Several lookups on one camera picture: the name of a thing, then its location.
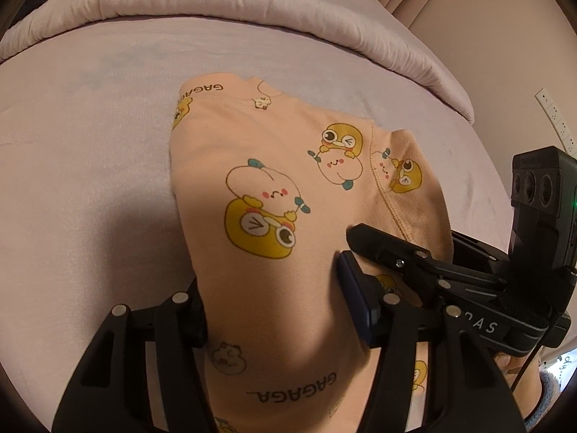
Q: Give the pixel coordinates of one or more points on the peach cartoon print garment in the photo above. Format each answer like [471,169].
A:
[270,153]

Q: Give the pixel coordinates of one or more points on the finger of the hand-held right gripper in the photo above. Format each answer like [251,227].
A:
[383,244]

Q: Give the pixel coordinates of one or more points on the white power strip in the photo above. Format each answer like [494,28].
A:
[556,117]

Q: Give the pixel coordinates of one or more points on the person's right forearm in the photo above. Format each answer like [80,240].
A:
[547,397]

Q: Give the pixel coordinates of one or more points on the lilac bed sheet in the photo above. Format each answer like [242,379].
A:
[90,144]

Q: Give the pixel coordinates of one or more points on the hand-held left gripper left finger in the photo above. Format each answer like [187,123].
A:
[194,320]

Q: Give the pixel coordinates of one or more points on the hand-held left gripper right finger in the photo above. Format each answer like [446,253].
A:
[356,297]

